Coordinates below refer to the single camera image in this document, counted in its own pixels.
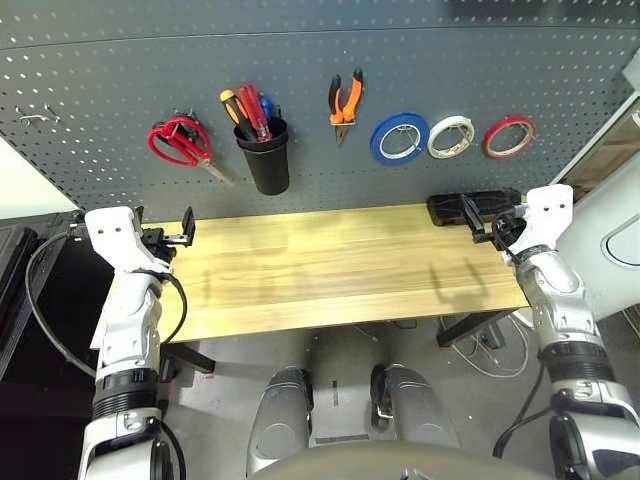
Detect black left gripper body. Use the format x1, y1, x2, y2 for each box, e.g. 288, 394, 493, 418
139, 225, 184, 266

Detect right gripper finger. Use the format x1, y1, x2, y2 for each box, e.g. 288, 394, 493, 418
459, 193, 489, 241

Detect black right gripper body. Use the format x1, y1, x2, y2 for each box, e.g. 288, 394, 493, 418
472, 209, 529, 254

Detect red tape roll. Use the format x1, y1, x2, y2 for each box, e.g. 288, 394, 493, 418
482, 116, 537, 160

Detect red handled screwdriver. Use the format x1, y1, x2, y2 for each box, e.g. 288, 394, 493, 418
237, 83, 274, 142

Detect orange black needle-nose pliers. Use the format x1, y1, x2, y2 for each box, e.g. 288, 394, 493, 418
328, 67, 365, 147

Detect dark grey pegboard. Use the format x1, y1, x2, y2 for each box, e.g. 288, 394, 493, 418
0, 0, 640, 224

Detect black ribbed tool case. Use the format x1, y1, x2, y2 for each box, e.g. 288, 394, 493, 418
426, 188, 524, 227

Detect white tape roll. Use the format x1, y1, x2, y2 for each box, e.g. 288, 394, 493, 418
427, 115, 476, 160

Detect black plastic cup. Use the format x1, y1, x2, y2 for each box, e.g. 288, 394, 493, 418
234, 116, 291, 196

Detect blue tape roll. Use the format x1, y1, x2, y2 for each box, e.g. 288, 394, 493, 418
369, 112, 431, 166

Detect orange black screwdriver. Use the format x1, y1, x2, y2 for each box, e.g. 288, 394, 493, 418
219, 88, 259, 142

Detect black side cabinet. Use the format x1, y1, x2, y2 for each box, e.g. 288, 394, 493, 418
0, 212, 116, 480

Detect black flat case stack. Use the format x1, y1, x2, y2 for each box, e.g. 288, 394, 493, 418
0, 227, 39, 321

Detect metal double peg hook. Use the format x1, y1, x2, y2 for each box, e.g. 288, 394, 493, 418
14, 102, 62, 126

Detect translucent white bin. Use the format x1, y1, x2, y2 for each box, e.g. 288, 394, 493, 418
622, 47, 640, 94

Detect silver right robot leg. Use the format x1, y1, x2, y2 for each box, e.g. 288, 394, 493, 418
369, 363, 461, 449

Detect silver robot leg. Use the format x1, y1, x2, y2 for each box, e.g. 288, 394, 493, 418
369, 363, 461, 449
246, 367, 316, 476

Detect silver left robot leg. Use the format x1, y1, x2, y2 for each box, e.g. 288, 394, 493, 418
246, 367, 316, 476

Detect grey robot torso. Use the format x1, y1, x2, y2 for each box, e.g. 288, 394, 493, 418
244, 439, 556, 480

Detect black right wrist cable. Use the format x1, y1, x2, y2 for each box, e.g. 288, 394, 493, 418
491, 209, 526, 259

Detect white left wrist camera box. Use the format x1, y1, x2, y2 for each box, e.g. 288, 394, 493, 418
83, 206, 174, 275

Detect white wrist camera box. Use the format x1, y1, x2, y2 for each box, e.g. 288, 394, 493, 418
83, 206, 174, 275
502, 183, 574, 264

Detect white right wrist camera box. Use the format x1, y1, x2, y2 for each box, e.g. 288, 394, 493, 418
502, 183, 574, 264

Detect black handled scissors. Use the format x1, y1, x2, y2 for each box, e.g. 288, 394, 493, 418
172, 109, 235, 185

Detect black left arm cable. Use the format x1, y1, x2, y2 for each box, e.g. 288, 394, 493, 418
24, 232, 99, 379
159, 272, 189, 346

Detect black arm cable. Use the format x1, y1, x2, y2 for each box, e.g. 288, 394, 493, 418
24, 232, 99, 379
492, 359, 554, 459
159, 272, 189, 346

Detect white floor cables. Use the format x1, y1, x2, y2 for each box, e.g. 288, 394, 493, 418
439, 314, 531, 379

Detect white shelf frame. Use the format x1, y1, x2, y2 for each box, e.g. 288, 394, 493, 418
549, 89, 640, 189

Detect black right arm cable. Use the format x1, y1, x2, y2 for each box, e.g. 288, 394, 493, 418
492, 359, 554, 459

